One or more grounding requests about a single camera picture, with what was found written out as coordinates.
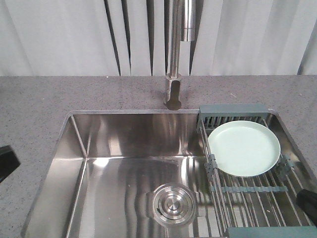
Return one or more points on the light green round plate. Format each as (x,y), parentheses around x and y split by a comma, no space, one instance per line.
(244,148)

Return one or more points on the grey wire dish drying rack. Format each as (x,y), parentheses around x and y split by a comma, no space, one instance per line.
(263,206)

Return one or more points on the chrome kitchen faucet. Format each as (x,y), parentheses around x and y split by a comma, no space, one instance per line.
(183,26)

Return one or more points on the sink drain strainer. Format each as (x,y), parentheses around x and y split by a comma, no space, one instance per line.
(172,204)

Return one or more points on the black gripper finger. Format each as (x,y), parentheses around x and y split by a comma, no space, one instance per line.
(8,162)
(307,201)

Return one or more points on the stainless steel sink basin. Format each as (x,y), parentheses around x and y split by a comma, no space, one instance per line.
(104,165)

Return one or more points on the white pleated curtain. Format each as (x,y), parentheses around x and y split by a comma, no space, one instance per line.
(133,38)

